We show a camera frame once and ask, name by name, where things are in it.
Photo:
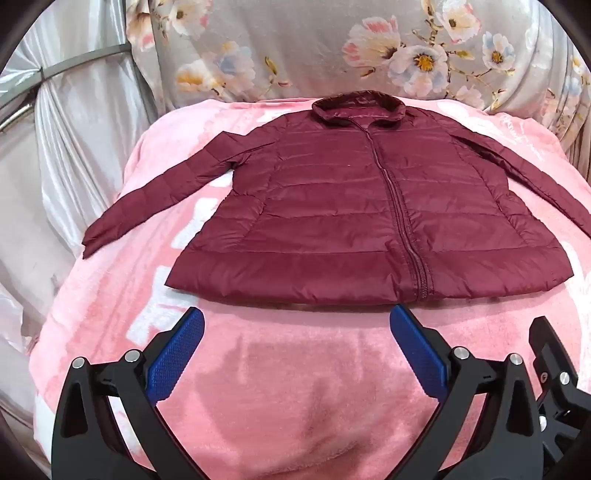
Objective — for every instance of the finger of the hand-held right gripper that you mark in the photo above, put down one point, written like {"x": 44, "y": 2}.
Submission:
{"x": 551, "y": 350}

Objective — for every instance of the white satin curtain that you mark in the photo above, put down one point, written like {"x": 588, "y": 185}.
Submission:
{"x": 69, "y": 138}

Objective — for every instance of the grey metal bar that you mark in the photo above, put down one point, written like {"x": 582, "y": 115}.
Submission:
{"x": 83, "y": 62}

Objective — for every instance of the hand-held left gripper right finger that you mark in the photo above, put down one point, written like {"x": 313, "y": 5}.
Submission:
{"x": 418, "y": 346}

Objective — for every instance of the grey floral bedsheet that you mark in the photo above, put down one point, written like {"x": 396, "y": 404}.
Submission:
{"x": 300, "y": 46}

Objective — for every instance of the maroon puffer jacket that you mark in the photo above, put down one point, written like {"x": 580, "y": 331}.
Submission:
{"x": 323, "y": 212}

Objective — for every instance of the pink bow-print blanket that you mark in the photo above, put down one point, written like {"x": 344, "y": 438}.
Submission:
{"x": 300, "y": 397}

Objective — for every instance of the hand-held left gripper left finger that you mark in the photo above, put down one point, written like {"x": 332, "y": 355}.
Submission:
{"x": 178, "y": 350}

